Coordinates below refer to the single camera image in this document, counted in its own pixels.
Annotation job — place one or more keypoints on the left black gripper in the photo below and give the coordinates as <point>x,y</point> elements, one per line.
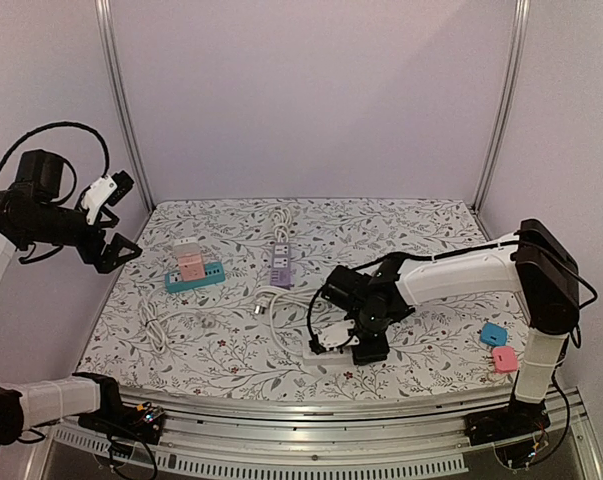
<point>107,261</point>

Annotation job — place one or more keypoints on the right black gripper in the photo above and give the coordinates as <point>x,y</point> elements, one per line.
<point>369,350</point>

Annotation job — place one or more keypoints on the white power strip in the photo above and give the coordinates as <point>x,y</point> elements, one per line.
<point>336,357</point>

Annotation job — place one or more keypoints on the white plug adapter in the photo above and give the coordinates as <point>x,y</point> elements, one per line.
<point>186,247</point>

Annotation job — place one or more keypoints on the pink cube socket adapter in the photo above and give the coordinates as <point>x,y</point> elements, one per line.
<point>191,268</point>

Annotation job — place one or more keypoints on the purple power strip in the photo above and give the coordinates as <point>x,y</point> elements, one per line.
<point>281,273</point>

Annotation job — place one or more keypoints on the teal power strip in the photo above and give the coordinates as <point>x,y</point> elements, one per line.
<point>213,273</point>

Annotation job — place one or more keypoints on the blue plug adapter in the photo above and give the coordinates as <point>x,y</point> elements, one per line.
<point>493,335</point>

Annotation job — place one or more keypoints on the pink plug adapter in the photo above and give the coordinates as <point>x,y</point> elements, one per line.
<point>504,360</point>

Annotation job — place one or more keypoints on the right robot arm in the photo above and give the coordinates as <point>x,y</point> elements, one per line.
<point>531,264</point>

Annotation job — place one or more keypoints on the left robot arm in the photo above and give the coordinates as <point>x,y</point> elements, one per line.
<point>27,406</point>

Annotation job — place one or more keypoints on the floral patterned table mat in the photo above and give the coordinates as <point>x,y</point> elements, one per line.
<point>225,341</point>

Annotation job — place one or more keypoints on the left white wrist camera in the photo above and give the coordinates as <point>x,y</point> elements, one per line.
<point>107,190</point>

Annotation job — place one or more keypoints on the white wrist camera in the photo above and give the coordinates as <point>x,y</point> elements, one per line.
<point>107,190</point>
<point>333,338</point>

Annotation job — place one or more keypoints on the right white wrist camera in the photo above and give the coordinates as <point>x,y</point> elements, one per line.
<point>333,338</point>

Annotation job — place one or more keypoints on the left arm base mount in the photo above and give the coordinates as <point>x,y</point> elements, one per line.
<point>143,422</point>

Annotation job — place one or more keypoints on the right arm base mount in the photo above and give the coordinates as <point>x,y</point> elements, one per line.
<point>517,431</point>

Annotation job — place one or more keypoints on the left aluminium frame post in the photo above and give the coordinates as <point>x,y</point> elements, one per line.
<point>105,23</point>

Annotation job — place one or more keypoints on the aluminium frame post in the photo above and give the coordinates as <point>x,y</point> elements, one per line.
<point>105,23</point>
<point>504,107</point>

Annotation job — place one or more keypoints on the aluminium front rail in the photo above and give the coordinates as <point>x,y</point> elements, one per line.
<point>215,438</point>

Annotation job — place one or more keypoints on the right aluminium frame post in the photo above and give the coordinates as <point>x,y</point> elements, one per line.
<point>504,107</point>

